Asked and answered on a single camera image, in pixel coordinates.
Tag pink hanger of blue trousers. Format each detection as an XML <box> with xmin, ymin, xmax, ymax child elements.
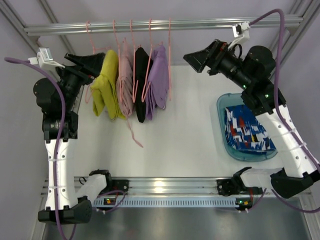
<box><xmin>168</xmin><ymin>18</ymin><xmax>172</xmax><ymax>101</ymax></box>

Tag pink hanger of purple trousers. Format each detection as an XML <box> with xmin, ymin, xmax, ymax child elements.
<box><xmin>141</xmin><ymin>18</ymin><xmax>153</xmax><ymax>103</ymax></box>

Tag purple trousers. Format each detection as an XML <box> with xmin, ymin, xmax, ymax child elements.
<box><xmin>145</xmin><ymin>45</ymin><xmax>169</xmax><ymax>121</ymax></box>

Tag blue patterned trousers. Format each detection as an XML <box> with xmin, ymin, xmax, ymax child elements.
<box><xmin>224</xmin><ymin>104</ymin><xmax>276</xmax><ymax>155</ymax></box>

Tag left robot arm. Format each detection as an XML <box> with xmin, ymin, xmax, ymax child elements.
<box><xmin>33</xmin><ymin>53</ymin><xmax>112</xmax><ymax>225</ymax></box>

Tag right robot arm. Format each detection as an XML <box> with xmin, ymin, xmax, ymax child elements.
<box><xmin>183</xmin><ymin>39</ymin><xmax>320</xmax><ymax>199</ymax></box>

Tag yellow trousers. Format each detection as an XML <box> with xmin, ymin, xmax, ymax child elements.
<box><xmin>90</xmin><ymin>49</ymin><xmax>126</xmax><ymax>120</ymax></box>

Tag pink hanger of yellow trousers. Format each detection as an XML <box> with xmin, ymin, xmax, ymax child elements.
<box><xmin>84</xmin><ymin>20</ymin><xmax>111</xmax><ymax>104</ymax></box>

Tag pink trousers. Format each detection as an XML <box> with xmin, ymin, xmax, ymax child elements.
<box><xmin>116</xmin><ymin>38</ymin><xmax>143</xmax><ymax>148</ymax></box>

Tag black trousers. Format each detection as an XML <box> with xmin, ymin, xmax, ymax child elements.
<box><xmin>134</xmin><ymin>47</ymin><xmax>149</xmax><ymax>123</ymax></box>

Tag pink hanger of black trousers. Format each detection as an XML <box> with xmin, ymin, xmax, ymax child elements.
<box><xmin>129</xmin><ymin>19</ymin><xmax>139</xmax><ymax>103</ymax></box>

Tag teal plastic bin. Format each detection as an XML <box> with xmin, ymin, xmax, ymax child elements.
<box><xmin>216</xmin><ymin>93</ymin><xmax>277</xmax><ymax>163</ymax></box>

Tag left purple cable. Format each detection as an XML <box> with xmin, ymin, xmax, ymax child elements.
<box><xmin>3</xmin><ymin>56</ymin><xmax>127</xmax><ymax>240</ymax></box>

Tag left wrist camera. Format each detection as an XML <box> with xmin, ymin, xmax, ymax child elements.
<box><xmin>28</xmin><ymin>47</ymin><xmax>66</xmax><ymax>71</ymax></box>

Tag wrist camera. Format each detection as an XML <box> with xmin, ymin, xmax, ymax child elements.
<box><xmin>28</xmin><ymin>47</ymin><xmax>66</xmax><ymax>71</ymax></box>
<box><xmin>228</xmin><ymin>21</ymin><xmax>251</xmax><ymax>50</ymax></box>

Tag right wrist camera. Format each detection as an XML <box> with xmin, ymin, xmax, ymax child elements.
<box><xmin>228</xmin><ymin>21</ymin><xmax>251</xmax><ymax>50</ymax></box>

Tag aluminium hanging rail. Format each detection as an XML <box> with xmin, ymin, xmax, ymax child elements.
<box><xmin>23</xmin><ymin>13</ymin><xmax>304</xmax><ymax>38</ymax></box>

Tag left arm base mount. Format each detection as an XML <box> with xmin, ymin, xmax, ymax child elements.
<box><xmin>79</xmin><ymin>177</ymin><xmax>130</xmax><ymax>198</ymax></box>

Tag aluminium front rail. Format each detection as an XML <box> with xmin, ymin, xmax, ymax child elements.
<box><xmin>41</xmin><ymin>175</ymin><xmax>312</xmax><ymax>200</ymax></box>

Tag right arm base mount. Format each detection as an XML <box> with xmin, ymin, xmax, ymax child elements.
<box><xmin>216</xmin><ymin>177</ymin><xmax>263</xmax><ymax>197</ymax></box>

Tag grey slotted cable duct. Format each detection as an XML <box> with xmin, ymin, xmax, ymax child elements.
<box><xmin>93</xmin><ymin>197</ymin><xmax>252</xmax><ymax>208</ymax></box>

